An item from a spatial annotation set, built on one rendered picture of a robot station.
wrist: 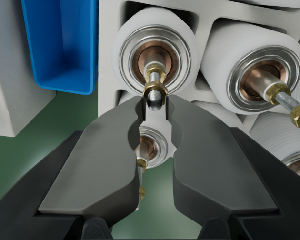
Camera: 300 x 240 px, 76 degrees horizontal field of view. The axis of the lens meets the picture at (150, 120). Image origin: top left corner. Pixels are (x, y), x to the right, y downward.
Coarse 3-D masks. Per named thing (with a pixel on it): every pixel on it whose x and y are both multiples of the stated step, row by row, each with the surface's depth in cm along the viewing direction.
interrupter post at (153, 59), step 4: (148, 56) 19; (152, 56) 19; (156, 56) 19; (160, 56) 19; (148, 60) 18; (152, 60) 17; (156, 60) 17; (160, 60) 18; (164, 60) 19; (144, 64) 19; (148, 64) 17; (152, 64) 17; (156, 64) 17; (160, 64) 17; (164, 64) 18; (144, 68) 18; (164, 68) 17; (144, 72) 18; (144, 76) 18
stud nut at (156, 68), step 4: (148, 68) 17; (152, 68) 16; (156, 68) 16; (160, 68) 17; (148, 72) 17; (152, 72) 17; (160, 72) 17; (164, 72) 17; (148, 76) 17; (160, 76) 17; (164, 76) 17; (148, 80) 17
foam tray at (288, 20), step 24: (120, 0) 23; (144, 0) 23; (168, 0) 23; (192, 0) 23; (216, 0) 23; (120, 24) 26; (192, 24) 28; (264, 24) 24; (288, 24) 24; (120, 96) 39; (192, 96) 30; (240, 120) 34
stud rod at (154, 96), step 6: (156, 72) 17; (150, 78) 16; (156, 78) 15; (156, 90) 13; (150, 96) 13; (156, 96) 13; (150, 102) 12; (156, 102) 12; (150, 108) 13; (156, 108) 13
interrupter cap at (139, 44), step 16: (144, 32) 18; (160, 32) 18; (176, 32) 18; (128, 48) 19; (144, 48) 19; (160, 48) 19; (176, 48) 19; (128, 64) 20; (176, 64) 20; (128, 80) 21; (144, 80) 21; (176, 80) 21
